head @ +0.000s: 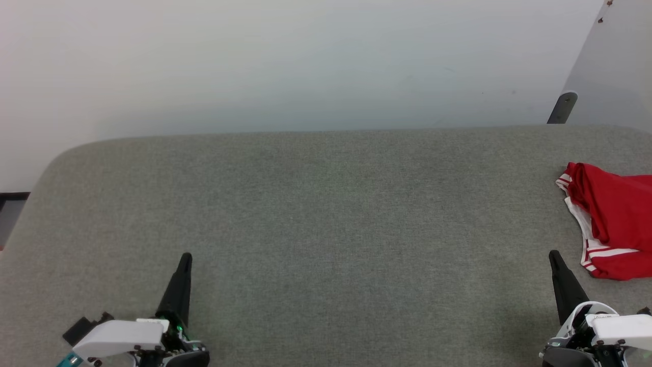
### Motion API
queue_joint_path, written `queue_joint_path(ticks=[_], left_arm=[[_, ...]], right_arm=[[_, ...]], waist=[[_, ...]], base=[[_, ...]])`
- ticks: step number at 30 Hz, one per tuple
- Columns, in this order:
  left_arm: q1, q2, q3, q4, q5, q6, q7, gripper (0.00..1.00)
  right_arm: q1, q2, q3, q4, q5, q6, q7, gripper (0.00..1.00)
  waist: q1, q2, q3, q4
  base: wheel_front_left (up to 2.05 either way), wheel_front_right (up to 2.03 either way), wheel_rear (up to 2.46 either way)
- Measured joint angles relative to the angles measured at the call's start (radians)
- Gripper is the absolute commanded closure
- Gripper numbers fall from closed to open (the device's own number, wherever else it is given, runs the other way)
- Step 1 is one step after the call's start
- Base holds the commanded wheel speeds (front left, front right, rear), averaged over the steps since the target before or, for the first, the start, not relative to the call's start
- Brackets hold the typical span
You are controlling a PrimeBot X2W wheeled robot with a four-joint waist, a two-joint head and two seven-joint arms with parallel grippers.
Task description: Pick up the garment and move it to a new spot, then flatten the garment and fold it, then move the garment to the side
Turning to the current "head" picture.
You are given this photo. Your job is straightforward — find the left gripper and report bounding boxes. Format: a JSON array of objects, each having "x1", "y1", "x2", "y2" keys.
[{"x1": 133, "y1": 252, "x2": 210, "y2": 367}]

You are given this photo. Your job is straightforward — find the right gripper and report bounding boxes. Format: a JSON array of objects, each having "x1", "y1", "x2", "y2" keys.
[{"x1": 541, "y1": 249, "x2": 652, "y2": 367}]

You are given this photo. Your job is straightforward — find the red and white basketball jersey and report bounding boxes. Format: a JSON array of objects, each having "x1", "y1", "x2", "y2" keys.
[{"x1": 555, "y1": 162, "x2": 652, "y2": 282}]

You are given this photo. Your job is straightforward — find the dark framed board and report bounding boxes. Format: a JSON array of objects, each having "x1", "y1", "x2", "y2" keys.
[{"x1": 0, "y1": 192, "x2": 30, "y2": 250}]

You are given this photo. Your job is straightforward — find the white panel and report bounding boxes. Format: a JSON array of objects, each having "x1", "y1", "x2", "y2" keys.
[{"x1": 560, "y1": 0, "x2": 652, "y2": 133}]

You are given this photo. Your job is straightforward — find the grey metal bracket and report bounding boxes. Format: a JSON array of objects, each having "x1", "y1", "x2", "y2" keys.
[{"x1": 547, "y1": 91, "x2": 579, "y2": 125}]

